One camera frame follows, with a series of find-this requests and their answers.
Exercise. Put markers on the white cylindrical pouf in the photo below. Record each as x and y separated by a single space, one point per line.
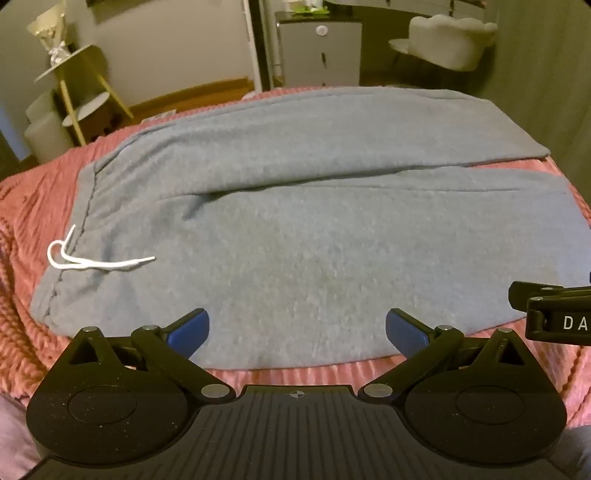
44 134

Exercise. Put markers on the pink ribbed blanket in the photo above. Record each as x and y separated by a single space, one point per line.
32 221

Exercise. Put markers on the white shell-back chair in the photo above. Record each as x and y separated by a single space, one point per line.
450 41

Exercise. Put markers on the green items on cabinet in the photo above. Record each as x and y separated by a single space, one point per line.
308 7

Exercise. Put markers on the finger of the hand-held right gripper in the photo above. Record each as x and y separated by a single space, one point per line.
545 290

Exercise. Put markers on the grey-blue sweatpants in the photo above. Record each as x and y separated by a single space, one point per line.
295 221

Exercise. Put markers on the lilac cloth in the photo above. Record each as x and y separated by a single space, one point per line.
14 438

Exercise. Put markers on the yellow-legged tiered shelf stand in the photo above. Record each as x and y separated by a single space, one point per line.
87 64

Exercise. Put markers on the grey bedside cabinet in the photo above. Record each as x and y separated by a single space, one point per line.
318 50

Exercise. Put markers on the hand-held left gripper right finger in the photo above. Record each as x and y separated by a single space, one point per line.
407 336

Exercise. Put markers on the white flower bouquet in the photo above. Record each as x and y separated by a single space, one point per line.
48 27

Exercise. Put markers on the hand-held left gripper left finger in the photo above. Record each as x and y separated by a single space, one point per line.
190 333

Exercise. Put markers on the white tower appliance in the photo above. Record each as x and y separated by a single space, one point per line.
261 41

